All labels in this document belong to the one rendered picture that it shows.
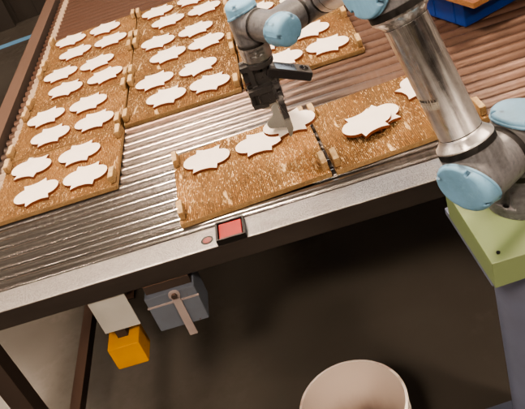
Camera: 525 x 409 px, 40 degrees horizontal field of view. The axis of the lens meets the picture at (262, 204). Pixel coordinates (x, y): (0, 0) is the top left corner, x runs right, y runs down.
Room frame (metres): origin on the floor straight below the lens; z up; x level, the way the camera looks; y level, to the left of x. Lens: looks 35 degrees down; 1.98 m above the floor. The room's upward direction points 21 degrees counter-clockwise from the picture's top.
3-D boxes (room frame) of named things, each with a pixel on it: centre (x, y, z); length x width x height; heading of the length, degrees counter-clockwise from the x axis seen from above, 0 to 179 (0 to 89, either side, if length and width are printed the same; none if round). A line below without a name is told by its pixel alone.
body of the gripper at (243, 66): (1.64, -0.11, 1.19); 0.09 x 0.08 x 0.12; 87
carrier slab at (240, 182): (1.72, 0.00, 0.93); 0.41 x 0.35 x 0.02; 87
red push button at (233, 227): (1.47, 0.10, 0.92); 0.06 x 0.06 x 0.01; 84
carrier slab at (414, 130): (1.70, -0.42, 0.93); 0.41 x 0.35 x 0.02; 88
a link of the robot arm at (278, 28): (1.56, -0.18, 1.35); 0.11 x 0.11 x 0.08; 30
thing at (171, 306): (1.49, 0.29, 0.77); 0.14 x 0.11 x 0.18; 84
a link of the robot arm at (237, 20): (1.64, -0.12, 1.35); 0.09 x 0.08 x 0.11; 30
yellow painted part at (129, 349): (1.50, 0.47, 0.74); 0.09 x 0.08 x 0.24; 84
